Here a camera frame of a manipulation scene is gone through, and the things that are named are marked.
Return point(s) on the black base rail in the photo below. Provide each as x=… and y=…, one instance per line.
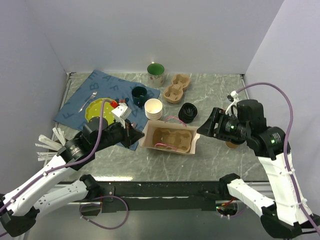
x=162, y=195

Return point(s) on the stack of paper cups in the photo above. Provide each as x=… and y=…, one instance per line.
x=153, y=109

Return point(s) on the silver fork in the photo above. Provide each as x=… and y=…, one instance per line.
x=93, y=95

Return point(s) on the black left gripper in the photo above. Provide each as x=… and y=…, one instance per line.
x=131, y=134

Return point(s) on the mouse plush toy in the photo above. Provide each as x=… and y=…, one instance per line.
x=123, y=101

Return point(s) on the dark green mug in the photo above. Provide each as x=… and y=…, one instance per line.
x=139, y=96

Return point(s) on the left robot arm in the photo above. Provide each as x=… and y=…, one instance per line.
x=22, y=207

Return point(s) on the white floral mug green inside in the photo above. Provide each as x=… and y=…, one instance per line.
x=156, y=75

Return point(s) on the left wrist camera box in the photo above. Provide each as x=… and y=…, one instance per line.
x=121, y=113

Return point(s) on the yellow-green dotted plate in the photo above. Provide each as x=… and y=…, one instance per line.
x=94, y=109

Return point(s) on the blue letter-print cloth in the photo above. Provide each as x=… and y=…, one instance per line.
x=106, y=86

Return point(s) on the stack of black lids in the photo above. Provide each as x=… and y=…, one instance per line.
x=187, y=112

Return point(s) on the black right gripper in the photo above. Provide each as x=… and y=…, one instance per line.
x=216, y=114

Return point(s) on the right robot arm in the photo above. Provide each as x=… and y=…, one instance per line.
x=286, y=215

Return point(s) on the grey cup of straws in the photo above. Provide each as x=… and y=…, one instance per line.
x=51, y=146

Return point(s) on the brown paper coffee cup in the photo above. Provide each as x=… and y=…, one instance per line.
x=231, y=145

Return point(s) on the cream cakes paper bag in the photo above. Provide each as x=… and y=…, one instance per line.
x=152, y=125

